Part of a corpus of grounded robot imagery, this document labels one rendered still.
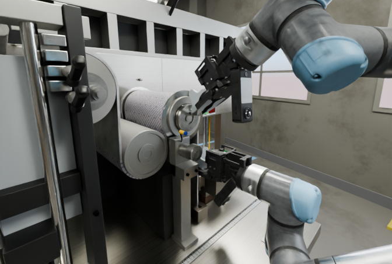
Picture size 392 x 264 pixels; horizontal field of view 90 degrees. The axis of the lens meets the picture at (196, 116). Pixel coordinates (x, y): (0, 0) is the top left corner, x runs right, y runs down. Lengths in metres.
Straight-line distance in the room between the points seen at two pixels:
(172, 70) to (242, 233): 0.68
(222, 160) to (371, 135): 2.45
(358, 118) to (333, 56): 2.59
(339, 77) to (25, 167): 0.41
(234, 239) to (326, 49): 0.55
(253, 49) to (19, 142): 0.37
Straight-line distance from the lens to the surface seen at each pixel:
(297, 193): 0.46
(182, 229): 0.63
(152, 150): 0.51
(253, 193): 0.50
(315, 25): 0.33
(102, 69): 0.44
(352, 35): 0.34
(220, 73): 0.44
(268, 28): 0.38
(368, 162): 2.94
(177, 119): 0.51
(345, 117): 2.91
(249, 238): 0.69
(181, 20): 1.00
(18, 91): 0.31
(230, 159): 0.54
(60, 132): 0.32
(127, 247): 0.68
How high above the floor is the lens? 1.36
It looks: 12 degrees down
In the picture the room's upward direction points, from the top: straight up
